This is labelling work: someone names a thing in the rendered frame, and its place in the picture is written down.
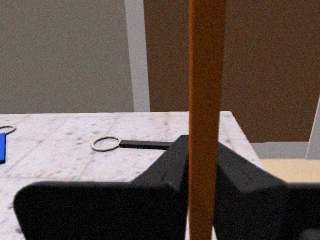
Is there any orange handle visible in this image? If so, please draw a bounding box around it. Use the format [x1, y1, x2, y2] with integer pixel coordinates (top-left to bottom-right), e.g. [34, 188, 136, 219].
[188, 0, 226, 240]

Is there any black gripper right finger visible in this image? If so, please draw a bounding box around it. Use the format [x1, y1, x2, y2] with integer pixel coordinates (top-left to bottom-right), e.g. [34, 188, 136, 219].
[213, 141, 320, 240]

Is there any white loop with blue handle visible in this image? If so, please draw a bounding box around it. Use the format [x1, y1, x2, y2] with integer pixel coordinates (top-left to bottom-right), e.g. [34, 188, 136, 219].
[0, 125, 17, 164]

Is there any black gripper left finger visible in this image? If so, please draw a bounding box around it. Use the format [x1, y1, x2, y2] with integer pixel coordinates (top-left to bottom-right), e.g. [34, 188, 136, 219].
[12, 135, 189, 240]

